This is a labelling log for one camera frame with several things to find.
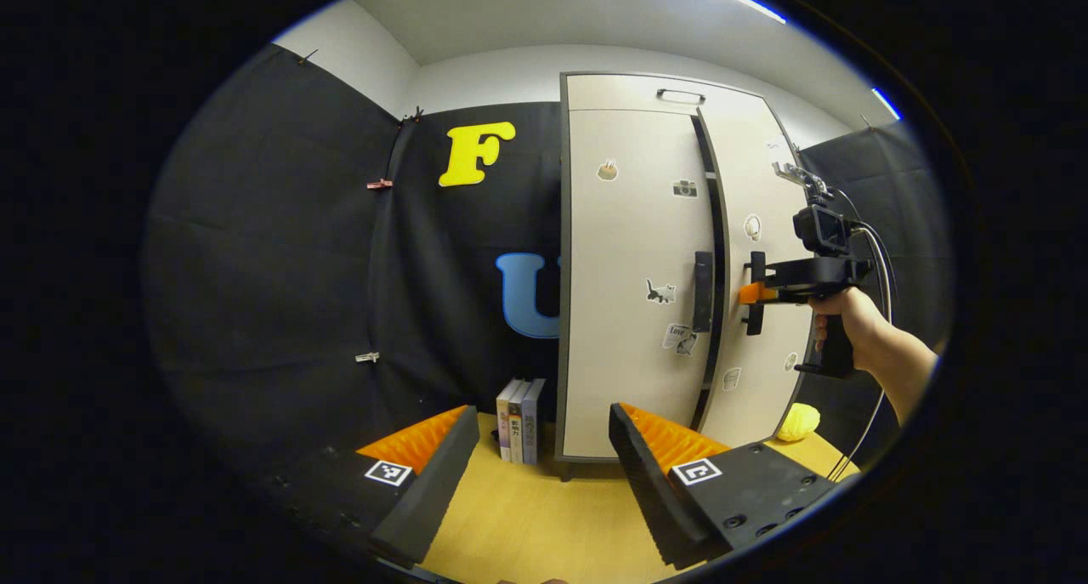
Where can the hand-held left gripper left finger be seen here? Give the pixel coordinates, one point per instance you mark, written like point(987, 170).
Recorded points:
point(438, 482)

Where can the white clip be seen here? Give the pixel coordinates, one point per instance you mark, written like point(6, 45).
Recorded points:
point(367, 357)

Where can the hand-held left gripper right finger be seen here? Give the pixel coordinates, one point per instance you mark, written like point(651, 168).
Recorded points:
point(650, 490)

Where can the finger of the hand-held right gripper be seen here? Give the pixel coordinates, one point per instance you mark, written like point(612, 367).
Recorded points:
point(756, 292)

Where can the cabinet door with camera sticker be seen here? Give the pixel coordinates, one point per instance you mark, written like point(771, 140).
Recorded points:
point(629, 227)

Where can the cabinet door with cat sticker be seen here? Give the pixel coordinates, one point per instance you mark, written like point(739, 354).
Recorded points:
point(748, 184)

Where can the beige double-door shoe cabinet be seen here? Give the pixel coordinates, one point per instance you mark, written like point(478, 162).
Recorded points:
point(620, 91)

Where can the blue-grey book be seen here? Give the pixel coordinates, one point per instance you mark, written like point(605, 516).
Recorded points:
point(535, 414)

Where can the yellow bumpy toy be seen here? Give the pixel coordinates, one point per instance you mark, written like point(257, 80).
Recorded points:
point(799, 422)

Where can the black backdrop cloth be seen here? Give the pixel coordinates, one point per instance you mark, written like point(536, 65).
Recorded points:
point(272, 269)

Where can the white book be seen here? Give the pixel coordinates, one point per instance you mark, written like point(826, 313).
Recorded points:
point(503, 422)

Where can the grey book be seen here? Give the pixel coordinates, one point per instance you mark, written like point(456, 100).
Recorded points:
point(517, 431)

